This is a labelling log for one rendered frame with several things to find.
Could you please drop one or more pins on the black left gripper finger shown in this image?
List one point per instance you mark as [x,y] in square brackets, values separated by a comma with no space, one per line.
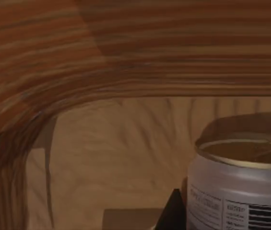
[173,213]

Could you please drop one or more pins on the silver can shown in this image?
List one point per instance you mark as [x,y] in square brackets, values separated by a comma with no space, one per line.
[236,187]

